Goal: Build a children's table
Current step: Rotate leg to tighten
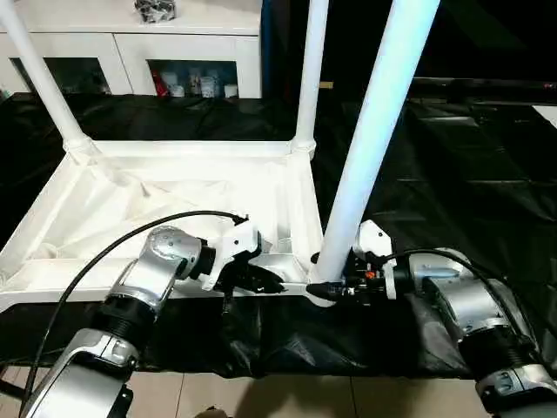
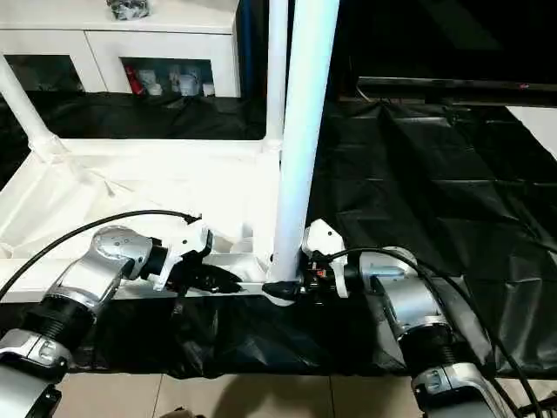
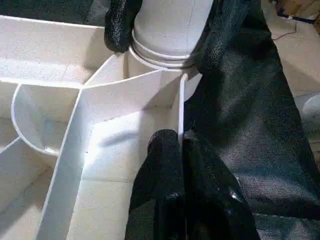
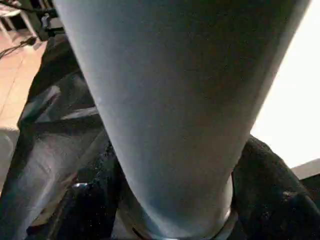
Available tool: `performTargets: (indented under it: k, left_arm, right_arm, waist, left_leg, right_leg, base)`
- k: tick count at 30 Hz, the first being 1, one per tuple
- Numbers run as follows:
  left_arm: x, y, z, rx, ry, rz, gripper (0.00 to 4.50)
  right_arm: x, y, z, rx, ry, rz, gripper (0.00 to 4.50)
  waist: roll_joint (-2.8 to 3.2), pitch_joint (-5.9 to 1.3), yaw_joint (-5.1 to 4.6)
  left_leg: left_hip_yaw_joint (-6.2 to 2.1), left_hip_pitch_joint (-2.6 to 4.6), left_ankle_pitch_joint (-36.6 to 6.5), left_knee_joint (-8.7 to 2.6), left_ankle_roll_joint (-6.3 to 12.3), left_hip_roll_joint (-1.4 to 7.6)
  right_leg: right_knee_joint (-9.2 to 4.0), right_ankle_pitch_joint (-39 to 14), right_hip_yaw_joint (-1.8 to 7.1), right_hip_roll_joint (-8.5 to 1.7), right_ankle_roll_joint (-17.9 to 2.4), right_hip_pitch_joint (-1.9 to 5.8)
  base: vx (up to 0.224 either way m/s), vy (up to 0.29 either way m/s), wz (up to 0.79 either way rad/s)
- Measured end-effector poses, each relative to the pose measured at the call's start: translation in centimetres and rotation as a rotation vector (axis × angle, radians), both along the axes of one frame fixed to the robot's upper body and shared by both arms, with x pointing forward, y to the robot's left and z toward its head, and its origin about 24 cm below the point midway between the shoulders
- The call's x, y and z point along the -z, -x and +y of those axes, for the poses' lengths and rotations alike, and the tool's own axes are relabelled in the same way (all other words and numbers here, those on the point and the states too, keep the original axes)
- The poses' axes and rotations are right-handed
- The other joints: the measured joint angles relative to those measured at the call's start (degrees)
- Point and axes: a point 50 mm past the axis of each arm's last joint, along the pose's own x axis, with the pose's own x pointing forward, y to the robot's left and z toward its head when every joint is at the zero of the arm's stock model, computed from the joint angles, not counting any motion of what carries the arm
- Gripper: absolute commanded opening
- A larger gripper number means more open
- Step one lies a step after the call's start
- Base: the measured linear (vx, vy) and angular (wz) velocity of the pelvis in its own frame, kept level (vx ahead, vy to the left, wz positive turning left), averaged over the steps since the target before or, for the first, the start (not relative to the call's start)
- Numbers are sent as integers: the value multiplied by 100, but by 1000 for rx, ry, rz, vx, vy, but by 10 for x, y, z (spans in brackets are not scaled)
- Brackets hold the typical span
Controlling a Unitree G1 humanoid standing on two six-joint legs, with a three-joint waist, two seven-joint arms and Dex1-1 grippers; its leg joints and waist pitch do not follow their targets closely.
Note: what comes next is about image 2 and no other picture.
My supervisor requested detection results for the white plastic table top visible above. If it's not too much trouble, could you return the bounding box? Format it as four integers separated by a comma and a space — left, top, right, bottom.
0, 137, 301, 308

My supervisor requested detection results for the white plastic table leg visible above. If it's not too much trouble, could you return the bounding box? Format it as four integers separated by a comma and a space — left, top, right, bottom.
0, 54, 70, 165
265, 0, 289, 153
265, 0, 341, 287

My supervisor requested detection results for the black glossy mat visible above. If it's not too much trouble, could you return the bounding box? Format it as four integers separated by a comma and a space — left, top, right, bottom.
0, 89, 557, 378

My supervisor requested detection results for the red white ceramic figure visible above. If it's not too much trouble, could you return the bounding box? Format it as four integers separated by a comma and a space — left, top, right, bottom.
126, 64, 143, 95

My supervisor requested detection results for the white glass-door cabinet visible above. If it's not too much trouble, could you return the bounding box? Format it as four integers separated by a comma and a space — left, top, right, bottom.
0, 0, 241, 98

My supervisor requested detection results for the white sideboard surface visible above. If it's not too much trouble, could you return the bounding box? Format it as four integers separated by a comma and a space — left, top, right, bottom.
507, 105, 557, 160

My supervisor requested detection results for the black bundle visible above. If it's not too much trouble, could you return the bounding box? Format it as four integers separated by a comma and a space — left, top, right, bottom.
106, 0, 153, 22

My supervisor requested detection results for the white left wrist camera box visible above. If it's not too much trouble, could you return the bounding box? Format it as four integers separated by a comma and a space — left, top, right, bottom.
151, 219, 214, 292

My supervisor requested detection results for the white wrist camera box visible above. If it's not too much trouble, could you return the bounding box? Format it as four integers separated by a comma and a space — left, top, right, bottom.
151, 219, 214, 292
302, 218, 350, 300

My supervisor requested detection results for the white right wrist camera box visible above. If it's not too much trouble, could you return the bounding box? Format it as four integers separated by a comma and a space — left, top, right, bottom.
302, 218, 350, 300

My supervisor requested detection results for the black metal table frame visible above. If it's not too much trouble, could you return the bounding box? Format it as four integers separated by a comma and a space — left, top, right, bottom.
517, 400, 557, 418

